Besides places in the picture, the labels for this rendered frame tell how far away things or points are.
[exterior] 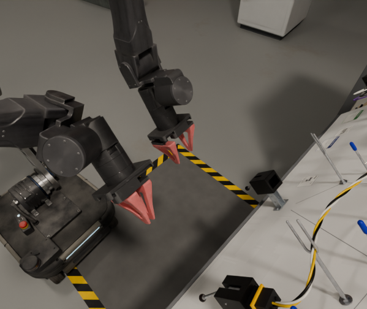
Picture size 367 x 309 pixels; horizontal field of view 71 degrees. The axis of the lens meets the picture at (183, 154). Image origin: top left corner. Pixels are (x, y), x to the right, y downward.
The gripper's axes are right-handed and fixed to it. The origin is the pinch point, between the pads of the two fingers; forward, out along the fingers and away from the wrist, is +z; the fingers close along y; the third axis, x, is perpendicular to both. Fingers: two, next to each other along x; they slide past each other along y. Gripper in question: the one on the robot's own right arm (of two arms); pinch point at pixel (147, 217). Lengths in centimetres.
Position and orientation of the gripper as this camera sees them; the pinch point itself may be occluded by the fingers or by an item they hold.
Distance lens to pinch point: 48.6
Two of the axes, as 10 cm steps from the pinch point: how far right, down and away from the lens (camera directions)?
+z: 4.8, 8.4, 2.5
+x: -6.5, 1.5, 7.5
